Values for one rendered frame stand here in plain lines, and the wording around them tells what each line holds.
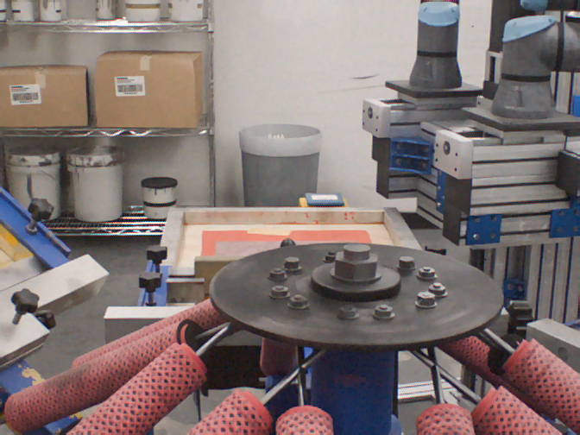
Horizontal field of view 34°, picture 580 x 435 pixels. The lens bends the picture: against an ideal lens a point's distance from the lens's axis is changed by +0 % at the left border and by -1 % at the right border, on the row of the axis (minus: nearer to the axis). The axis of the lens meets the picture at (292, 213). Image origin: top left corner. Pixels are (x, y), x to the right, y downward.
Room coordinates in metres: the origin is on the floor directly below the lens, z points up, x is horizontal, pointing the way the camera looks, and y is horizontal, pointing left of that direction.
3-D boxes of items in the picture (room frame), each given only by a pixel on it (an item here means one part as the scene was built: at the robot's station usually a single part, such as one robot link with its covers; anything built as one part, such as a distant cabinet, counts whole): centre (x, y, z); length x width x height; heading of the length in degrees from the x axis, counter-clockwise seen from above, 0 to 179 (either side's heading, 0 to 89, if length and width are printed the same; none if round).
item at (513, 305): (1.55, -0.38, 1.02); 0.07 x 0.06 x 0.07; 4
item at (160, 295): (1.72, 0.26, 0.97); 0.30 x 0.05 x 0.07; 4
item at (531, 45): (2.27, -0.56, 1.42); 0.13 x 0.12 x 0.14; 83
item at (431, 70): (2.74, -0.40, 1.31); 0.15 x 0.15 x 0.10
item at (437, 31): (2.75, -0.41, 1.42); 0.13 x 0.12 x 0.14; 171
